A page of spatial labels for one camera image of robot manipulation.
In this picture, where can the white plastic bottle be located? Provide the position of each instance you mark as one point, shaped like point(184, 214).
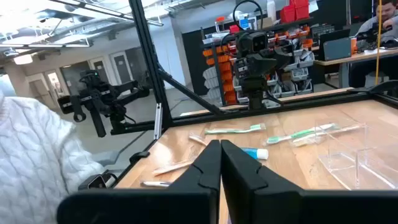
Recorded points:
point(271, 11)

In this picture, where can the silver aluminium bracket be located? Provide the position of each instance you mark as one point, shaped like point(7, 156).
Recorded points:
point(158, 121)

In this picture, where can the black frame clamp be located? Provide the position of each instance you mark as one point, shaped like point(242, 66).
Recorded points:
point(140, 156)

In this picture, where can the small table-level camera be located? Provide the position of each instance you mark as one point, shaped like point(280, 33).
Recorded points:
point(96, 182)

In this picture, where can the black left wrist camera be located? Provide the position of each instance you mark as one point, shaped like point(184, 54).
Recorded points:
point(257, 42)

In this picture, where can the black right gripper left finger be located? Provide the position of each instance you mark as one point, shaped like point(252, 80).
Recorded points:
point(199, 186)

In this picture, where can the orange cup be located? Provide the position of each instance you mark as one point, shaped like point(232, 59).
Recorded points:
point(354, 45)

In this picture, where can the parts bin shelf rack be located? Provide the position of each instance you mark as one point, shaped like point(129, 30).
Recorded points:
point(224, 67)

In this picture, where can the red storage box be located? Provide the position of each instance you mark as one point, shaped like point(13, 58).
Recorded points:
point(287, 14)
point(301, 9)

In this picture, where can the grey laptop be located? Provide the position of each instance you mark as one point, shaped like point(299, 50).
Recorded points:
point(337, 49)

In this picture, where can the person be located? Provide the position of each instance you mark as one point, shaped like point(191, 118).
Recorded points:
point(387, 14)
point(31, 155)

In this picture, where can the purple toothbrush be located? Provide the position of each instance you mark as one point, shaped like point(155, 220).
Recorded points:
point(155, 183)

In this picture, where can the black partition panel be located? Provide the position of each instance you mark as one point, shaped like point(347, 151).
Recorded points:
point(192, 62)

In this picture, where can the black computer monitor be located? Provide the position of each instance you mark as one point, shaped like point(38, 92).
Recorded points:
point(329, 33)

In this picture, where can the blue toothpaste tube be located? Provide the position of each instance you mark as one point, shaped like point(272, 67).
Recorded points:
point(258, 153)

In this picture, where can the black aluminium table frame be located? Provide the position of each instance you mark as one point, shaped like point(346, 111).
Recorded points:
point(151, 62)

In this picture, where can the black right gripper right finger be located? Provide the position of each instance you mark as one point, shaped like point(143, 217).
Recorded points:
point(248, 193)

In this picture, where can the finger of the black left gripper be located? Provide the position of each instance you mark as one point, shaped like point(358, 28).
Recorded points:
point(248, 84)
point(261, 84)

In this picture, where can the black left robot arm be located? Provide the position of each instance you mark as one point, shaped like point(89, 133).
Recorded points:
point(255, 99)

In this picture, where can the wooden office desk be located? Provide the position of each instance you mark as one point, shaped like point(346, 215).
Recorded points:
point(342, 59)

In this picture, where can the green toothbrush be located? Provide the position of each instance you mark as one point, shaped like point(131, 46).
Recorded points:
point(234, 130)
point(298, 133)

